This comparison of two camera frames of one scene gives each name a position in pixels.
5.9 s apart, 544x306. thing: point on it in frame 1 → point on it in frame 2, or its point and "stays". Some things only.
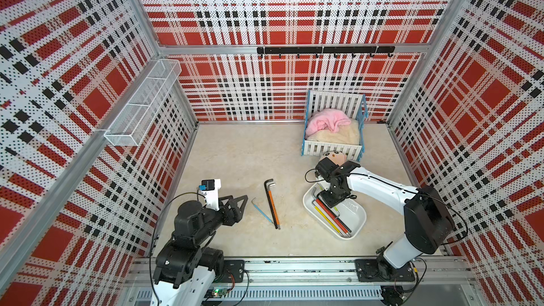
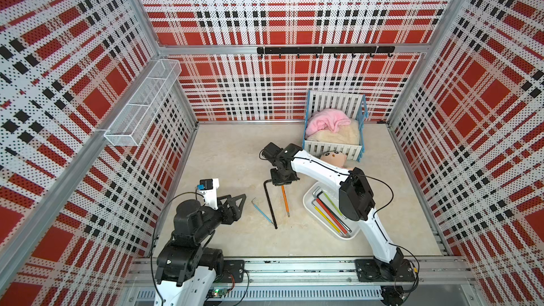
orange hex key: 274,207 → 285,200
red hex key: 333,217 stays
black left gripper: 229,219 stays
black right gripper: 329,201 → 277,180
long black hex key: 269,200 stays
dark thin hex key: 336,215 stays
